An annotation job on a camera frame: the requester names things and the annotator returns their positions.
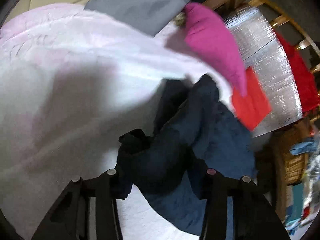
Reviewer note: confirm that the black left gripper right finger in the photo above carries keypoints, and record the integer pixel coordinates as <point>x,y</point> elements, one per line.
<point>253,216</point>

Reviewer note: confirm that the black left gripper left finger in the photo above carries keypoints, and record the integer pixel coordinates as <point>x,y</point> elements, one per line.
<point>68,217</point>

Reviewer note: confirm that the navy blue padded jacket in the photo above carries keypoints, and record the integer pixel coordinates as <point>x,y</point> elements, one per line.
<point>191,124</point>

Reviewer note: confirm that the teal cardboard box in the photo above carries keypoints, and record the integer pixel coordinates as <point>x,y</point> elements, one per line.
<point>294,204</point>

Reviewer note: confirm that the wicker basket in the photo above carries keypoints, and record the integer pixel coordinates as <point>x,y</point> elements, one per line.
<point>291,166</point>

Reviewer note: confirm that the blue cloth on basket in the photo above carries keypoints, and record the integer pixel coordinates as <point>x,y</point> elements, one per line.
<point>309,145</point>

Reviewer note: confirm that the red square pillow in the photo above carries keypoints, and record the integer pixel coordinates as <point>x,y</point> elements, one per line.
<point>253,108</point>

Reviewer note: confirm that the white pink bed blanket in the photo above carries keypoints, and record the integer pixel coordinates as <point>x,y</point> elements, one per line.
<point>72,82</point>

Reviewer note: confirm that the red cloth on railing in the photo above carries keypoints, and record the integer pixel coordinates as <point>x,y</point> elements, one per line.
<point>304,79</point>

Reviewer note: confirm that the silver foil insulation panel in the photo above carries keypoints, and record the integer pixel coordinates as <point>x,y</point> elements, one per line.
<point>261,50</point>

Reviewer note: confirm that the magenta pillow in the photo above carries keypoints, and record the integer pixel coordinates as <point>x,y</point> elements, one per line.
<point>208,37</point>

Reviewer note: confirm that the wooden spindle railing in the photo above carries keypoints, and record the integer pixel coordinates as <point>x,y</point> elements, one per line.
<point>284,18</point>

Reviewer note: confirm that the grey folded garment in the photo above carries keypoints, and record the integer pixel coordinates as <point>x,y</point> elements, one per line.
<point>147,16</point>

